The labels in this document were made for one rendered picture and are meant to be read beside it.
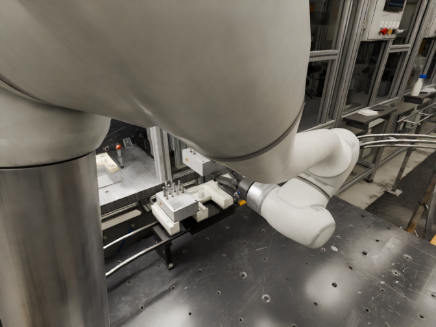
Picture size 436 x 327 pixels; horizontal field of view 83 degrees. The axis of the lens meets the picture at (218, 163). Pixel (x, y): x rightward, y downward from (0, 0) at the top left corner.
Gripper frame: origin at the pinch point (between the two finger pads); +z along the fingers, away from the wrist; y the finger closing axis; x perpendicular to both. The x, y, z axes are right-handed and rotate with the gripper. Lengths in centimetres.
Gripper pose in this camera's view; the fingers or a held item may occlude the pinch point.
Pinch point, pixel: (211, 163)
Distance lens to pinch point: 81.6
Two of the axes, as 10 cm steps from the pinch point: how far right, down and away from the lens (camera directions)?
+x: -7.8, 2.9, -5.5
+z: -6.2, -3.8, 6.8
